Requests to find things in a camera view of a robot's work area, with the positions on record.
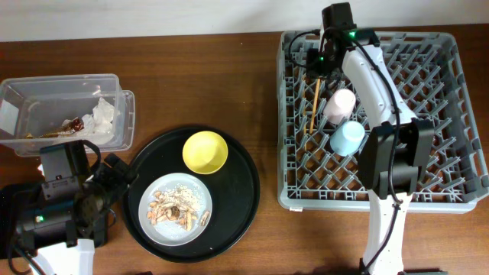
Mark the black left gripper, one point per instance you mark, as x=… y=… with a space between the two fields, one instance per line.
x=115 y=173

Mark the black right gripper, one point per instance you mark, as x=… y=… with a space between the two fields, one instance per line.
x=314 y=67

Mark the wooden chopstick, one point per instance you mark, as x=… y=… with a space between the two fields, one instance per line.
x=315 y=100
x=304 y=108

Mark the pink cup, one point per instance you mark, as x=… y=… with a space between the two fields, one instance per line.
x=340 y=106

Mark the white tissue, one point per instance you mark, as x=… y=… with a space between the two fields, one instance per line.
x=99 y=122

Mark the gold snack wrapper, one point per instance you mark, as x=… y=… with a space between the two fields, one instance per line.
x=67 y=128

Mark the food scraps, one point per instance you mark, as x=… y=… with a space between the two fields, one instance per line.
x=180 y=205

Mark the grey plate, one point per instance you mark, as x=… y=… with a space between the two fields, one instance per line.
x=170 y=233

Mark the blue cup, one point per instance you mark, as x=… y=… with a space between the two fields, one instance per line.
x=347 y=138

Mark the yellow bowl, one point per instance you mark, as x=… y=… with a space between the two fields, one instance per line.
x=205 y=152

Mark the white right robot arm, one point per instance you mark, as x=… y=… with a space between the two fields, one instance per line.
x=394 y=158

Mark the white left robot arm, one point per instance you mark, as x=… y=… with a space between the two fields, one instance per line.
x=55 y=224

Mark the grey dishwasher rack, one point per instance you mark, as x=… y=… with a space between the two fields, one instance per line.
x=426 y=69

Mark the clear plastic waste bin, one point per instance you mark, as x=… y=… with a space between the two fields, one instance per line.
x=34 y=106

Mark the black rectangular bin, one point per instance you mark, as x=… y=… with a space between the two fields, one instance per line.
x=9 y=196

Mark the black round tray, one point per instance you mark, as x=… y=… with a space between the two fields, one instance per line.
x=235 y=192

